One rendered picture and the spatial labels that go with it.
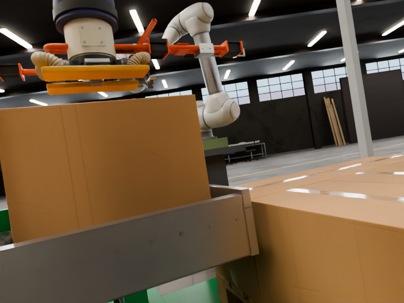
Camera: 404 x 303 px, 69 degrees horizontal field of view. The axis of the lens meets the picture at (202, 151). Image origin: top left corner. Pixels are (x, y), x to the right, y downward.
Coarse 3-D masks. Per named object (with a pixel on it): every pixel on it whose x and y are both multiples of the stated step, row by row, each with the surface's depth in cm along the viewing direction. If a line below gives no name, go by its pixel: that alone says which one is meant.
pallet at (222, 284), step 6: (216, 276) 144; (222, 282) 138; (228, 282) 132; (222, 288) 139; (228, 288) 133; (234, 288) 127; (222, 294) 140; (228, 294) 136; (234, 294) 128; (240, 294) 123; (222, 300) 141; (228, 300) 136; (234, 300) 137; (240, 300) 138; (246, 300) 119; (252, 300) 114
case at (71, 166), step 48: (192, 96) 102; (0, 144) 80; (48, 144) 84; (96, 144) 89; (144, 144) 95; (192, 144) 101; (48, 192) 84; (96, 192) 88; (144, 192) 94; (192, 192) 100
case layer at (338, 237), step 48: (288, 192) 109; (336, 192) 96; (384, 192) 86; (288, 240) 88; (336, 240) 71; (384, 240) 59; (240, 288) 122; (288, 288) 92; (336, 288) 73; (384, 288) 61
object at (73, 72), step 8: (72, 64) 96; (120, 64) 103; (136, 64) 103; (48, 72) 90; (56, 72) 91; (64, 72) 92; (72, 72) 93; (80, 72) 94; (88, 72) 95; (96, 72) 97; (104, 72) 98; (112, 72) 99; (120, 72) 101; (128, 72) 102; (136, 72) 103; (144, 72) 105; (48, 80) 97; (56, 80) 98; (64, 80) 100; (72, 80) 101
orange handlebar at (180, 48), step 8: (48, 48) 101; (56, 48) 102; (64, 48) 103; (120, 48) 111; (128, 48) 112; (136, 48) 113; (144, 48) 115; (176, 48) 120; (184, 48) 121; (192, 48) 123; (216, 48) 128; (224, 48) 129; (24, 72) 122; (32, 72) 123
